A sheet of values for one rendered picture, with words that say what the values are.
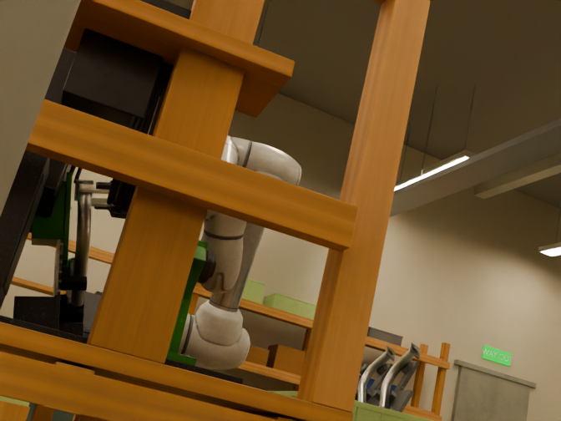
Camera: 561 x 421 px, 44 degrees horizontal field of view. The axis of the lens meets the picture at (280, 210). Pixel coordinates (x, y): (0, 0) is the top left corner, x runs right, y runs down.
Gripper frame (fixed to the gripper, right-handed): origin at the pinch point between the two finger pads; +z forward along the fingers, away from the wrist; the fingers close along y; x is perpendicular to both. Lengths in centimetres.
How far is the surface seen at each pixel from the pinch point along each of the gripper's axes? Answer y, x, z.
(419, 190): -182, -359, -319
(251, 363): -378, -345, -191
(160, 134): 26.5, 20.9, -9.9
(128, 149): 26.2, 28.0, -3.1
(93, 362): -5, 51, 1
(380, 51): 43, 1, -61
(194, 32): 44.0, 9.6, -15.7
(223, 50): 41.8, 11.6, -21.7
